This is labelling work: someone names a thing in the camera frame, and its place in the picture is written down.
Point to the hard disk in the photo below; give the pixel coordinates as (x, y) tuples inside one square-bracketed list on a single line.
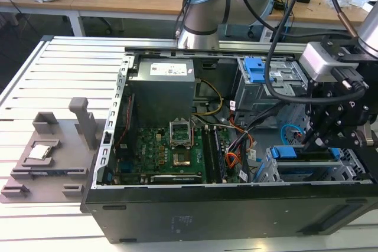
[(283, 152)]

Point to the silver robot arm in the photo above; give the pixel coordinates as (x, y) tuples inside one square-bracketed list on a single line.
[(203, 13)]

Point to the metal disk bay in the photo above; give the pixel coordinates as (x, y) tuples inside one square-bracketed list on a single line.
[(348, 169)]

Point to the black RAM slot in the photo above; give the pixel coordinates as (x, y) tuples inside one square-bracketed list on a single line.
[(211, 154), (221, 154)]

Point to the metal drive cage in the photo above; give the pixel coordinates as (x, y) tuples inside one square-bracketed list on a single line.
[(254, 95)]

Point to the metal CPU socket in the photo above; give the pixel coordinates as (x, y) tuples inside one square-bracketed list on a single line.
[(180, 134)]

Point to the black PC case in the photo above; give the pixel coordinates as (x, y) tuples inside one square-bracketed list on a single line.
[(206, 213)]

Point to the black graphics card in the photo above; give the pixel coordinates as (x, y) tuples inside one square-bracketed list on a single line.
[(177, 179)]

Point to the grey power supply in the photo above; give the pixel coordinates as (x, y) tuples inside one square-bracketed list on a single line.
[(162, 98)]

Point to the green motherboard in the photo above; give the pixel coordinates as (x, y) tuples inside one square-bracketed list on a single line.
[(147, 145)]

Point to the black case fan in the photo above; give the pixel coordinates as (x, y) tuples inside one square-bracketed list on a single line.
[(124, 128)]

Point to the wooden desk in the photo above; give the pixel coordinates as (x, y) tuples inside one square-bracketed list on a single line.
[(118, 1)]

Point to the grey parts rack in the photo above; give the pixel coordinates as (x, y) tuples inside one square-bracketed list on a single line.
[(59, 160)]

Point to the silver CPU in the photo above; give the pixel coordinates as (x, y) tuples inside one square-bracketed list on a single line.
[(41, 151)]

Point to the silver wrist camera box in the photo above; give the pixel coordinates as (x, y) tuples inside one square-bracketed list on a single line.
[(317, 63)]

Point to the blue plastic drive bracket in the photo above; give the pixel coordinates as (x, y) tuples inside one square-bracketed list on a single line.
[(257, 70)]

